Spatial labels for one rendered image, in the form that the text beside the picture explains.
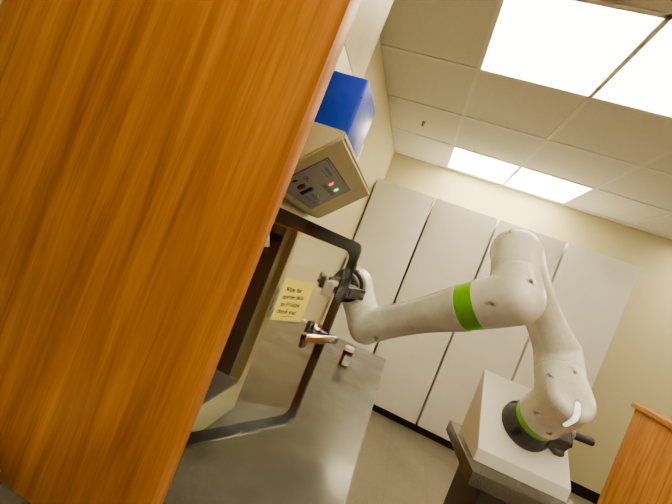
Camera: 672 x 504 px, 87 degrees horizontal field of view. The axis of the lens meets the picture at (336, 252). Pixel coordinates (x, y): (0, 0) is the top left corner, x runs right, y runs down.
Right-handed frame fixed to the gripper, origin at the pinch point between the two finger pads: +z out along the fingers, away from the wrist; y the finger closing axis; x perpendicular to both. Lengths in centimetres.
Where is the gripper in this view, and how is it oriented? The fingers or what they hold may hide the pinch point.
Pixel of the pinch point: (328, 287)
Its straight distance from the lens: 74.2
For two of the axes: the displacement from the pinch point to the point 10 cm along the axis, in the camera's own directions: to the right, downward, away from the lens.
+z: -2.1, -0.7, -9.8
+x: -3.7, 9.3, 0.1
